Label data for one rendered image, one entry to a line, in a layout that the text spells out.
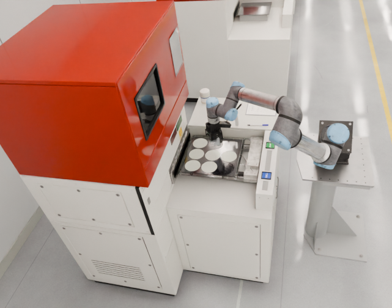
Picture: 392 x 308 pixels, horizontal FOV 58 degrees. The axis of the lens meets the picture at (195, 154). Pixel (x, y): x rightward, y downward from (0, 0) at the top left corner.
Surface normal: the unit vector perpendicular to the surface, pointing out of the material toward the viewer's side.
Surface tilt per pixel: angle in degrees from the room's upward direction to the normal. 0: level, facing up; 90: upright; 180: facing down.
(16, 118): 90
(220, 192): 0
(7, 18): 90
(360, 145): 0
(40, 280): 0
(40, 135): 90
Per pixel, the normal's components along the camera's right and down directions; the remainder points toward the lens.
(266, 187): -0.12, -0.72
